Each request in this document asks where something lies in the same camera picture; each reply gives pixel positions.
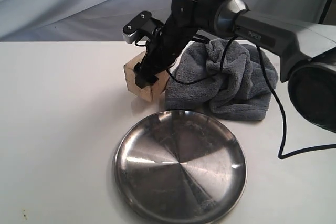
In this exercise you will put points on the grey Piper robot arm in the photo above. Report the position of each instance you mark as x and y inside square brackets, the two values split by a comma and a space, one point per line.
[306, 50]

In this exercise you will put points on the black stand pole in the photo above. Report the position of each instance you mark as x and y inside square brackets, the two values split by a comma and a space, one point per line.
[324, 11]

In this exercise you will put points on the wooden cube block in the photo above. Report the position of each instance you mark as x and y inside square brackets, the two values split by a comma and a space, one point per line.
[148, 90]

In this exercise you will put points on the wrist camera with black bracket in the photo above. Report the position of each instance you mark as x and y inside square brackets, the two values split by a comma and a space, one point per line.
[143, 24]

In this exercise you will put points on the round stainless steel plate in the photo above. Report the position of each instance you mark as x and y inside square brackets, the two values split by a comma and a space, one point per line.
[180, 166]

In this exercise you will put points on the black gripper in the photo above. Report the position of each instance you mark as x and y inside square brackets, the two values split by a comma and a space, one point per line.
[178, 30]

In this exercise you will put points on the grey fluffy towel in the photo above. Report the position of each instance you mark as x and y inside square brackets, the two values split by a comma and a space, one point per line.
[230, 83]

